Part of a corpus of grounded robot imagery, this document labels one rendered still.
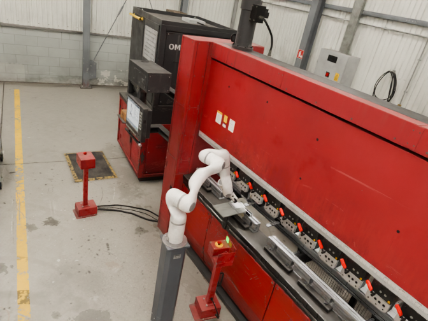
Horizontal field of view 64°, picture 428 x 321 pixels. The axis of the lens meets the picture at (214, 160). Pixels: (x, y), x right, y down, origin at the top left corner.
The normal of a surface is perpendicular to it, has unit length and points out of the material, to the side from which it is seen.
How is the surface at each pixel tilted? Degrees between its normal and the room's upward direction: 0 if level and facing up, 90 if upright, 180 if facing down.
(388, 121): 90
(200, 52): 90
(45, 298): 0
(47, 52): 90
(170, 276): 90
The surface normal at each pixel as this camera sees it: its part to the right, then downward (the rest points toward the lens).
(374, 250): -0.83, 0.11
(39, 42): 0.44, 0.47
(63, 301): 0.18, -0.88
